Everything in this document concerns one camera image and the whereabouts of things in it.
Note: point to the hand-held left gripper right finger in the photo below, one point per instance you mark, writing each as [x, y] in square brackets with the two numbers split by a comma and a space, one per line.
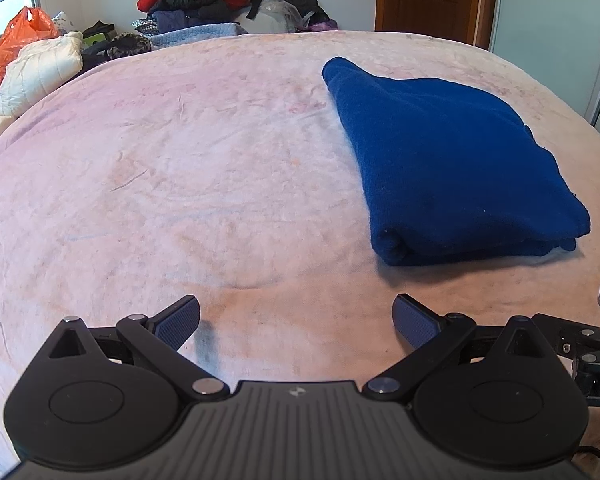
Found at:
[415, 320]

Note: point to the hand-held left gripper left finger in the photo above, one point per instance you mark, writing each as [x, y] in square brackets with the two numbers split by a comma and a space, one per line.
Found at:
[180, 317]

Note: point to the blue beaded sweater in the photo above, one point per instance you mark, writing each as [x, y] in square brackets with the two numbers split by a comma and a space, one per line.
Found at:
[455, 160]

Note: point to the pink bed blanket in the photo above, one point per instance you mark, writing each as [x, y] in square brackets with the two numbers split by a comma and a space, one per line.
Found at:
[180, 160]

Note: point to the white wardrobe sliding door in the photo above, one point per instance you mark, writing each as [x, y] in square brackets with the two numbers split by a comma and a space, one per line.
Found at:
[550, 35]

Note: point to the leopard print furry hat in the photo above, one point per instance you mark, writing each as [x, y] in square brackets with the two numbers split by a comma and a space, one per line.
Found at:
[129, 46]

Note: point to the light blue towel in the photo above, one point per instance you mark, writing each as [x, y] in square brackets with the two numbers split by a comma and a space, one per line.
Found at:
[200, 36]

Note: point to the white quilted jacket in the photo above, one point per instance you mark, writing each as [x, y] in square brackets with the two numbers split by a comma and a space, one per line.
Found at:
[35, 70]

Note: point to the green and black bag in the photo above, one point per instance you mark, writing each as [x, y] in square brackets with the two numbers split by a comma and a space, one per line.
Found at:
[99, 35]

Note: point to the purple bag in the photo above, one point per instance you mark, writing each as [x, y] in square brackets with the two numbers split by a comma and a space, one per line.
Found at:
[324, 26]

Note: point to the clear plastic bag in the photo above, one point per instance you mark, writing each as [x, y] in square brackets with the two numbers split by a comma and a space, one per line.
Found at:
[277, 16]

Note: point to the white floral bag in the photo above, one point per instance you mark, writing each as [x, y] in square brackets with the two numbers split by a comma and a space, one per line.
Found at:
[62, 22]

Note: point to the orange plastic bag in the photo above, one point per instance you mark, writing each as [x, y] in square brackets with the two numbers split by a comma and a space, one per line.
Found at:
[15, 45]

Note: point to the brown wooden door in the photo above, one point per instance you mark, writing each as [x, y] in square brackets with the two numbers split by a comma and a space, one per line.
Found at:
[430, 0]

